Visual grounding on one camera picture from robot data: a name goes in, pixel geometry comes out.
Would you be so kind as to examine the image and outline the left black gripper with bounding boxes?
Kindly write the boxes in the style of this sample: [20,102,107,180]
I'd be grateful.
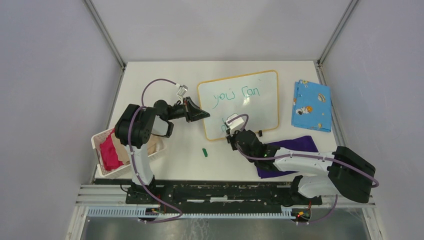
[166,97,211,123]

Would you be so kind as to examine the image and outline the green marker cap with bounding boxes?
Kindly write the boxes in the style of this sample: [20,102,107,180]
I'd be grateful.
[202,148,208,158]

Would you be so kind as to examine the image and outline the yellow framed whiteboard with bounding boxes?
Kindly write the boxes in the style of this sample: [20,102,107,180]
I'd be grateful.
[197,70,280,141]

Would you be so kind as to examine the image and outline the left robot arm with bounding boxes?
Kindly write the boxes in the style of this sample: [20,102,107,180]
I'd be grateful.
[114,96,211,204]

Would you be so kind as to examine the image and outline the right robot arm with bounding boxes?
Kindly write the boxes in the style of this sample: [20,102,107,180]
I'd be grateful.
[226,129,380,204]

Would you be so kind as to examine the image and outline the purple cloth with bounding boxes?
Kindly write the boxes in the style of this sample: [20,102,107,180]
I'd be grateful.
[256,135,319,179]

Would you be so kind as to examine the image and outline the tan cloth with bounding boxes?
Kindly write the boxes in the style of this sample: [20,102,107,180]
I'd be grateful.
[111,134,167,166]

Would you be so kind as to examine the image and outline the blue cartoon cloth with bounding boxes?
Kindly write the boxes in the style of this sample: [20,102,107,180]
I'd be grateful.
[291,79,332,133]

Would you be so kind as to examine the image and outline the white plastic basket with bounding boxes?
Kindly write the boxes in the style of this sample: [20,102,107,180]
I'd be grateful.
[91,128,168,179]

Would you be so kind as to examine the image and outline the red cloth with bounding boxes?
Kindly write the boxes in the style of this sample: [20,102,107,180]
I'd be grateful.
[99,132,124,171]

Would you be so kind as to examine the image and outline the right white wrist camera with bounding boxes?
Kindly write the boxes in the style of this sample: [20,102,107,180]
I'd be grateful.
[224,113,248,136]

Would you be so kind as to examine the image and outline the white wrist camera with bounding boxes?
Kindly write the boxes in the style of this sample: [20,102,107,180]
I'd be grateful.
[176,84,188,101]
[224,113,248,136]

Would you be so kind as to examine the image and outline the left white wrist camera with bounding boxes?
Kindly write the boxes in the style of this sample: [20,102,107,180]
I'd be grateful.
[176,84,188,101]

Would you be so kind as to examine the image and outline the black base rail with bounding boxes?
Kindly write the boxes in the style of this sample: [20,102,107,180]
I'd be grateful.
[125,180,323,214]

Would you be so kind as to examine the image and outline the white slotted cable duct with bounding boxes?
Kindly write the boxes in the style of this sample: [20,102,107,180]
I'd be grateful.
[87,206,295,220]

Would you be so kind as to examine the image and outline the left aluminium frame post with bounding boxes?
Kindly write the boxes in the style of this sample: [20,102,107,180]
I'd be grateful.
[82,0,127,70]

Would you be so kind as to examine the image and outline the aluminium frame post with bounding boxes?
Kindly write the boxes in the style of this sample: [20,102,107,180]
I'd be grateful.
[316,0,360,67]
[82,0,127,70]

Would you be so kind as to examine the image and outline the right aluminium frame post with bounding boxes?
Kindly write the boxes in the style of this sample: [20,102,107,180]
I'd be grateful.
[316,0,360,67]

